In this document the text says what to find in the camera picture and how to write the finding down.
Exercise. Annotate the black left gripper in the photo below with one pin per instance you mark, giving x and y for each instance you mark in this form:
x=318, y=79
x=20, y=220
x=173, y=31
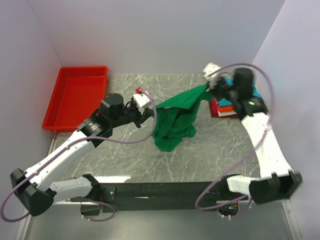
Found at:
x=145, y=116

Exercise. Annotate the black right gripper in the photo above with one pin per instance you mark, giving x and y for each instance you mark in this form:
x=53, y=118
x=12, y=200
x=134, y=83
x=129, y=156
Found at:
x=216, y=88

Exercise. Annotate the green t shirt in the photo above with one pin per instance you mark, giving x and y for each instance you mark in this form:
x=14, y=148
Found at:
x=176, y=117

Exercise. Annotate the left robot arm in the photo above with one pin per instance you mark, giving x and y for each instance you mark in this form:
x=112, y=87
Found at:
x=37, y=187

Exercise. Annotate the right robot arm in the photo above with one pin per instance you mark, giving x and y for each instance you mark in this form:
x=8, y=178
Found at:
x=277, y=180

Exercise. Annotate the teal folded shirt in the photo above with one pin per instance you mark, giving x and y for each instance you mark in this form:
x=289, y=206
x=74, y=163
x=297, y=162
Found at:
x=225, y=103

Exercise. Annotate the orange folded shirt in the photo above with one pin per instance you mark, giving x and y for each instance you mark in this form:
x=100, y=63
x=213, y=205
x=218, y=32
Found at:
x=224, y=109

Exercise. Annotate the magenta folded shirt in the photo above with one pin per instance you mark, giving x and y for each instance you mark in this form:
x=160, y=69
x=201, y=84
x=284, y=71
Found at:
x=215, y=106

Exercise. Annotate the dark red folded shirt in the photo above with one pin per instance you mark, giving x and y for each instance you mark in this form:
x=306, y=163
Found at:
x=216, y=115

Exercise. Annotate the red plastic bin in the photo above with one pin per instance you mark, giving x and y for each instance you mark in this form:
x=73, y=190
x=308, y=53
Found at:
x=78, y=91

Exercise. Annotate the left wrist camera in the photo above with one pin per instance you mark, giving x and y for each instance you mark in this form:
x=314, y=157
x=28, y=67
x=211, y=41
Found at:
x=142, y=99

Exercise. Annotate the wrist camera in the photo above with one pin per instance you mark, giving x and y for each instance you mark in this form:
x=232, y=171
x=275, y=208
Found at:
x=211, y=71
x=142, y=99

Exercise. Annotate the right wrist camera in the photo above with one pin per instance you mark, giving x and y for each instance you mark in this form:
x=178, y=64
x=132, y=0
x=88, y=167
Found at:
x=211, y=71

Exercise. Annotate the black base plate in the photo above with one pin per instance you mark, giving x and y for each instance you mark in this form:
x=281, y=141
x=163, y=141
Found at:
x=155, y=196

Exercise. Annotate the aluminium rail frame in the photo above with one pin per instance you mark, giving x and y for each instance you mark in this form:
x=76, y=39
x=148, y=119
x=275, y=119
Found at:
x=193, y=162

